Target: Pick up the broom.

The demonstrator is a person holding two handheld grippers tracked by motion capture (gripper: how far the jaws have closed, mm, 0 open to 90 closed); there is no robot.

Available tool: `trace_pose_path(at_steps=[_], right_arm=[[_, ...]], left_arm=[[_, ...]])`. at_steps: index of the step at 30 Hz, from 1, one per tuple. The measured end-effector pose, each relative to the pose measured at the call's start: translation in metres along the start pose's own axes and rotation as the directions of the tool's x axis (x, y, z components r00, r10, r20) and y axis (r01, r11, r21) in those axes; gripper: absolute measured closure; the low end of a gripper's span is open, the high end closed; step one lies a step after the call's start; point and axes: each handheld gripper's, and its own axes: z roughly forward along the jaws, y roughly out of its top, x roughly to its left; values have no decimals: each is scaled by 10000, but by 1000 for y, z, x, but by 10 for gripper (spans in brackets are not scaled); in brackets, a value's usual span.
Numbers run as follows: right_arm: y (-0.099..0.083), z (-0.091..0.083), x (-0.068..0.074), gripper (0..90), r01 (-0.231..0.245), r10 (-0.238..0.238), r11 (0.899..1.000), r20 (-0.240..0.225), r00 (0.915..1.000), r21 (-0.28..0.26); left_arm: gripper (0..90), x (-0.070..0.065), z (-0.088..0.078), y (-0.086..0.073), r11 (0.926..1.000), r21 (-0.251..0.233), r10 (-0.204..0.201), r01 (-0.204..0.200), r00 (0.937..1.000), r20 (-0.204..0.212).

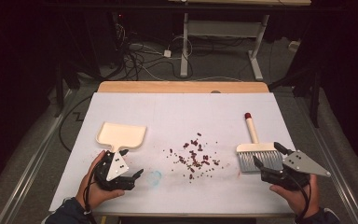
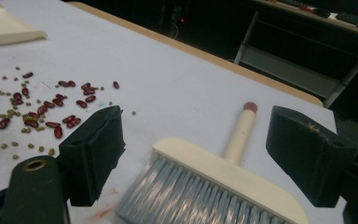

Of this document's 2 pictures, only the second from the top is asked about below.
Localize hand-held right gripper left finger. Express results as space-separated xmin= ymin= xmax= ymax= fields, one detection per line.
xmin=59 ymin=105 xmax=127 ymax=208

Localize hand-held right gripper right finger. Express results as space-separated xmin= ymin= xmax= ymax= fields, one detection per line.
xmin=265 ymin=105 xmax=358 ymax=208

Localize pile of red and green beans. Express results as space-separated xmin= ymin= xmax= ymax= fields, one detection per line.
xmin=0 ymin=65 xmax=138 ymax=161

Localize cream brush with grey bristles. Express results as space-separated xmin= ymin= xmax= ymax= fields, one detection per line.
xmin=115 ymin=101 xmax=310 ymax=224

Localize cream dustpan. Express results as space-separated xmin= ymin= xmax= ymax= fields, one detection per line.
xmin=0 ymin=2 xmax=48 ymax=47

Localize white table cover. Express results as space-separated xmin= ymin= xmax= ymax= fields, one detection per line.
xmin=0 ymin=0 xmax=348 ymax=224

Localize small black device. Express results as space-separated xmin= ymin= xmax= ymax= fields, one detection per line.
xmin=311 ymin=7 xmax=332 ymax=19

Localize white desk frame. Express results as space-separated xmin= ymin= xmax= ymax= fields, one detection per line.
xmin=234 ymin=0 xmax=358 ymax=108

